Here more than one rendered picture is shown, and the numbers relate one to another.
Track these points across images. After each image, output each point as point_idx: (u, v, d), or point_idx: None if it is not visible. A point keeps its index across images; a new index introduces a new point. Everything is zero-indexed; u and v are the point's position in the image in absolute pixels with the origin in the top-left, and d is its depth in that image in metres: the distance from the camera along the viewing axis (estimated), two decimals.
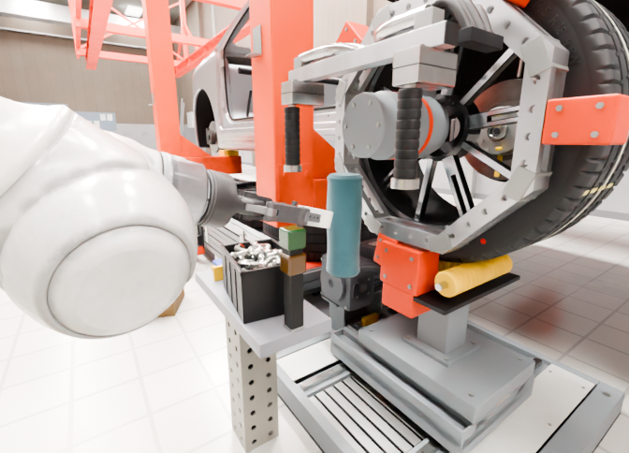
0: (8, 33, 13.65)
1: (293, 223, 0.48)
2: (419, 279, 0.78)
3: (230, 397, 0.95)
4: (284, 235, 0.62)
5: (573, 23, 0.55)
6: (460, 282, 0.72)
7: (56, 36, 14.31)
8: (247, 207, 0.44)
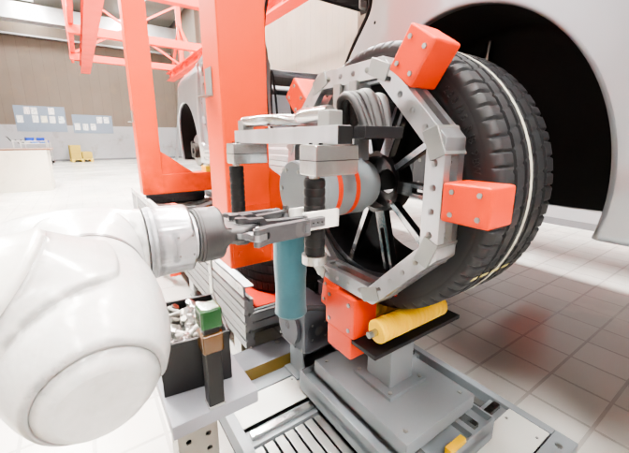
0: (5, 36, 13.63)
1: (256, 210, 0.56)
2: (356, 325, 0.84)
3: (173, 451, 0.93)
4: (197, 314, 0.60)
5: (481, 138, 0.60)
6: (389, 330, 0.78)
7: (52, 38, 14.29)
8: None
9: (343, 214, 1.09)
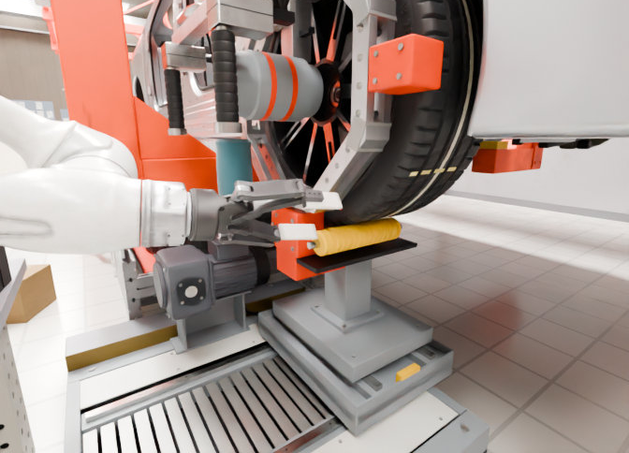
0: None
1: None
2: (299, 241, 0.79)
3: None
4: None
5: (413, 4, 0.56)
6: (331, 241, 0.73)
7: (40, 32, 14.09)
8: (219, 226, 0.52)
9: (300, 145, 1.04)
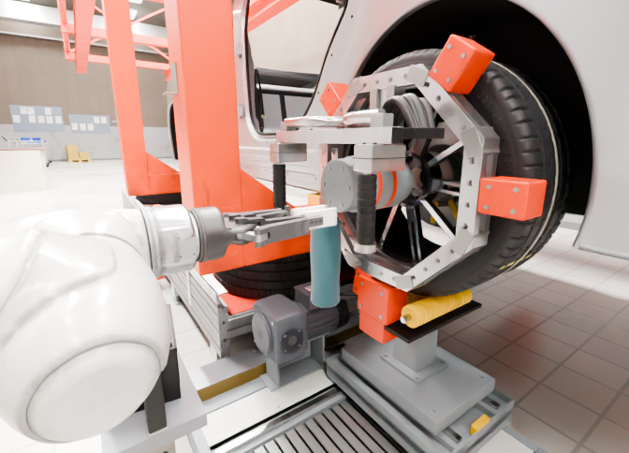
0: (1, 36, 13.57)
1: (258, 211, 0.56)
2: (388, 311, 0.91)
3: None
4: None
5: (513, 139, 0.67)
6: (422, 315, 0.85)
7: (50, 38, 14.23)
8: None
9: None
